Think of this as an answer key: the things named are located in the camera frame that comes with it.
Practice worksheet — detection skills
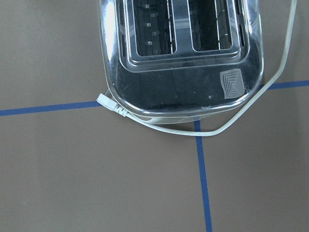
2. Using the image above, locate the cream toaster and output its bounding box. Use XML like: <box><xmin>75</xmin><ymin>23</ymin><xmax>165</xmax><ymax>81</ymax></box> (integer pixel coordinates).
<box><xmin>97</xmin><ymin>0</ymin><xmax>264</xmax><ymax>125</ymax></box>

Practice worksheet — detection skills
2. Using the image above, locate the white toaster power cable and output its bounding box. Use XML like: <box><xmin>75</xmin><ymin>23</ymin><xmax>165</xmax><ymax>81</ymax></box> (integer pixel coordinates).
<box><xmin>96</xmin><ymin>0</ymin><xmax>297</xmax><ymax>138</ymax></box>

